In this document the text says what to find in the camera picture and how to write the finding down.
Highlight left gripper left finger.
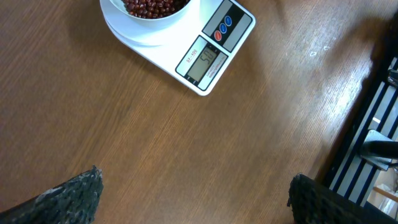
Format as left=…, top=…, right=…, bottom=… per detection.
left=1, top=166, right=104, bottom=223

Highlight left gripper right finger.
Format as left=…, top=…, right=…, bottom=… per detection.
left=287, top=174, right=395, bottom=224

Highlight white digital kitchen scale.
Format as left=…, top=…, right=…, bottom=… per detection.
left=99, top=0, right=256, bottom=96

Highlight white bowl on scale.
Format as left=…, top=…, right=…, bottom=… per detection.
left=109, top=0, right=200, bottom=27

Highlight red beans in bowl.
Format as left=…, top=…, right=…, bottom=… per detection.
left=122, top=0, right=190, bottom=19

